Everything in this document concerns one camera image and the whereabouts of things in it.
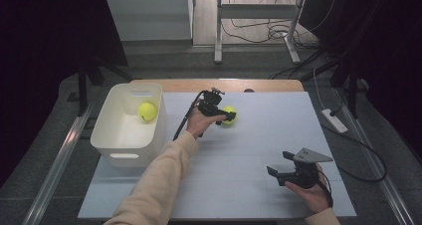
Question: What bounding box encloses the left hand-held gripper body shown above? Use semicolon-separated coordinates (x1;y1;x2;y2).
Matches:
197;87;226;118

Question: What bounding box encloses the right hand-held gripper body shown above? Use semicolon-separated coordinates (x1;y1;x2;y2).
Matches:
277;146;334;190

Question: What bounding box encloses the yellow tennis ball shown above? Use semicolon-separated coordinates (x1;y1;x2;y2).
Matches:
137;102;158;122
221;105;239;126

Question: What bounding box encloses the white plastic storage bin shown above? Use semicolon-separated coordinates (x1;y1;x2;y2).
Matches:
90;82;167;168

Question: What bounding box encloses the person's left hand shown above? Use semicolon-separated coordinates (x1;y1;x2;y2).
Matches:
185;107;217;140

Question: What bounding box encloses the person's right hand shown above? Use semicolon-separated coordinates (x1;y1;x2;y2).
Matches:
284;162;333;215

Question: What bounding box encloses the pale table mat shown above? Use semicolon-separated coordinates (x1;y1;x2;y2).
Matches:
77;91;358;220

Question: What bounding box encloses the white power strip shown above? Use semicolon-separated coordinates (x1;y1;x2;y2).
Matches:
320;108;349;134

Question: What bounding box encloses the dark metal stand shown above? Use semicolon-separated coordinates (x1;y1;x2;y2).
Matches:
331;50;362;119

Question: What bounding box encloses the white panel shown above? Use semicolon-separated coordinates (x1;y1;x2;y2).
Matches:
105;0;194;42

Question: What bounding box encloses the dark tripod stand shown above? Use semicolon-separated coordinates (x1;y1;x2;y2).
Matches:
77;50;134;117

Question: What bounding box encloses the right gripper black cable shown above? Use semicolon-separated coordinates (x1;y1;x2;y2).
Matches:
316;169;334;209

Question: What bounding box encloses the black power cable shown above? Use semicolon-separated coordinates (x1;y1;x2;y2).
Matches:
320;122;388;183

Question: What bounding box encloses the aluminium rail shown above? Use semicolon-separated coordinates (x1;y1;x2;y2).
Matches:
21;102;97;225
333;88;416;225

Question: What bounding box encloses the tangle of floor cables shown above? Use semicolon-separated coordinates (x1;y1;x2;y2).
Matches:
220;17;320;49

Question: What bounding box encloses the white metal desk frame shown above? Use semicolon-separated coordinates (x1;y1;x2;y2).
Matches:
213;0;304;66

